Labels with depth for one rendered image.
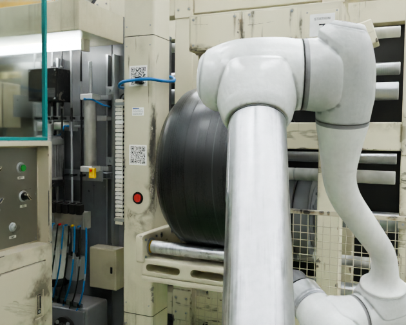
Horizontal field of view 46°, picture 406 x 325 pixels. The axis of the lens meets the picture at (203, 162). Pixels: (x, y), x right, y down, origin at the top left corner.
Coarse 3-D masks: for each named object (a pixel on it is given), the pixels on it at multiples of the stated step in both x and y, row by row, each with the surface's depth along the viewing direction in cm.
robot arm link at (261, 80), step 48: (240, 48) 85; (288, 48) 84; (240, 96) 81; (288, 96) 82; (240, 144) 77; (240, 192) 72; (288, 192) 75; (240, 240) 68; (288, 240) 70; (240, 288) 64; (288, 288) 65
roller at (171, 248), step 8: (152, 240) 170; (152, 248) 168; (160, 248) 166; (168, 248) 165; (176, 248) 164; (184, 248) 163; (192, 248) 162; (200, 248) 161; (208, 248) 160; (216, 248) 159; (184, 256) 164; (192, 256) 162; (200, 256) 160; (208, 256) 159; (216, 256) 158
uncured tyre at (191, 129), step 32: (192, 96) 160; (192, 128) 149; (224, 128) 145; (160, 160) 151; (192, 160) 146; (224, 160) 143; (160, 192) 153; (192, 192) 147; (224, 192) 143; (192, 224) 153; (224, 224) 148
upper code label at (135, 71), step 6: (132, 66) 177; (138, 66) 176; (144, 66) 174; (132, 72) 177; (138, 72) 176; (144, 72) 175; (132, 78) 177; (132, 84) 177; (138, 84) 176; (144, 84) 175
